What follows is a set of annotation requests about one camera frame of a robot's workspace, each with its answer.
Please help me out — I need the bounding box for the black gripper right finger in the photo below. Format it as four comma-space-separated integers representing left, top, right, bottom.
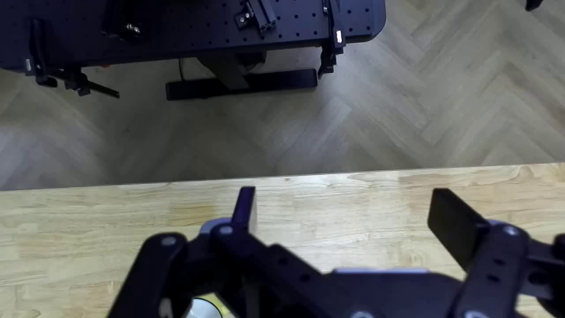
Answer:
426, 187, 565, 318

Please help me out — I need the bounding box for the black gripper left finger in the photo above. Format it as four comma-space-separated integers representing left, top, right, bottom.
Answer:
108, 185, 332, 318

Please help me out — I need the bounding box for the yellow enamel cup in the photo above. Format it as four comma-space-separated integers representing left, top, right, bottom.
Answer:
187, 295, 224, 318

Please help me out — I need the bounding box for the black table base foot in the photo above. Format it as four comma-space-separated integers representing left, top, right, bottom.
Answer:
164, 51, 320, 102

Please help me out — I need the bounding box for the black perforated breadboard table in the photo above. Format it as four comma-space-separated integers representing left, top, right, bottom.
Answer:
0, 0, 389, 76

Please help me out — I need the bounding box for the black clamp with silver tip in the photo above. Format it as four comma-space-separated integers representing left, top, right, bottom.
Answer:
318, 0, 350, 79

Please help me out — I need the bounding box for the black mount block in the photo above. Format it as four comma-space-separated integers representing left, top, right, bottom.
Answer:
104, 0, 145, 44

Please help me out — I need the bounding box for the small black bracket clamp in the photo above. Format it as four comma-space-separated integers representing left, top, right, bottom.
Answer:
233, 0, 279, 35

